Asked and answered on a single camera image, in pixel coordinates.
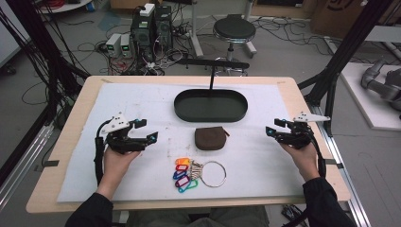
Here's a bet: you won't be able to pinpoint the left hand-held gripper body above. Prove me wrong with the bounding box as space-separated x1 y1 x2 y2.
99 112 149 155

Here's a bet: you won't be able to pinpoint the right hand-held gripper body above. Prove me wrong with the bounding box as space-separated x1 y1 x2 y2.
276 111 332 150

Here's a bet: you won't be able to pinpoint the metal key ring with coloured tags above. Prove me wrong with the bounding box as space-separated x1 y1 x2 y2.
172 157 228 194

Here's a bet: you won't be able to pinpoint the brown pouch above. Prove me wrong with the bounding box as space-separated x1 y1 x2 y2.
194 126 231 151

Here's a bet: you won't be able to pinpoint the black oval tray with hanger stand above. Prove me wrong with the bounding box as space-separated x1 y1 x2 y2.
173 58 251 124

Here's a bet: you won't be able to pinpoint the person's right hand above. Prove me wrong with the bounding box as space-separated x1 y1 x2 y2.
280 142 321 183

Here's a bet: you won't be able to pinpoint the person's left hand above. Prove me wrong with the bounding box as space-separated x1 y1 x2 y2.
99 146 142 192

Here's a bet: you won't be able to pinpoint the white table mat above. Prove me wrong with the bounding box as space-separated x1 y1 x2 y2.
57 82 305 203

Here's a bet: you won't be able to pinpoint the white platform board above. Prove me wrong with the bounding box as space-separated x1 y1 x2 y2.
340 61 401 131

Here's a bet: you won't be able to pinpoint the grey power supply unit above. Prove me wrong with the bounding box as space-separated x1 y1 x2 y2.
105 32 123 59
119 33 133 59

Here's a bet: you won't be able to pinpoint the white metal desk leg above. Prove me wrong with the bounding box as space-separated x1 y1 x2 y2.
241 0 258 59
188 0 204 59

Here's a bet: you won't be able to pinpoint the black computer tower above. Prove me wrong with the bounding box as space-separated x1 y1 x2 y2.
154 4 174 51
130 10 156 61

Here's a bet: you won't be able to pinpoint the person's legs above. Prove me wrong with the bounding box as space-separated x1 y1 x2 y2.
125 206 270 227

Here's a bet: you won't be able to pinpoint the black round stool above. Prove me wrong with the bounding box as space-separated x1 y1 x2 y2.
212 13 257 77

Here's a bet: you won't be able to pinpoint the white box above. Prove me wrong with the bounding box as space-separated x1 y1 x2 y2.
138 3 156 18

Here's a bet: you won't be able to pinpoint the cardboard box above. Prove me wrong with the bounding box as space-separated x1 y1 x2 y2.
309 0 401 40

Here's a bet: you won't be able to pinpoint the left hand-held gripper black cable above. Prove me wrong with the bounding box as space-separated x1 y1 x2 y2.
93 120 112 186

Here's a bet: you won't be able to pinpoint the hand-held gripper black cable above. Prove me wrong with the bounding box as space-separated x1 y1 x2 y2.
93 120 112 186
305 131 327 178

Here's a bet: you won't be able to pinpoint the right hand-held gripper black cable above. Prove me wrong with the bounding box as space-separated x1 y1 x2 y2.
305 131 327 178

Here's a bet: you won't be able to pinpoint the aluminium rail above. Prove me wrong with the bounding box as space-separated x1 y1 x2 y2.
309 103 372 227
0 124 55 210

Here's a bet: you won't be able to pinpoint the tangle of floor cables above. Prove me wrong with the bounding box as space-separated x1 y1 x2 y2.
254 15 335 58

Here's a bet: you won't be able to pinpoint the black frame post with cables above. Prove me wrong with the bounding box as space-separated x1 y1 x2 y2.
0 0 92 131

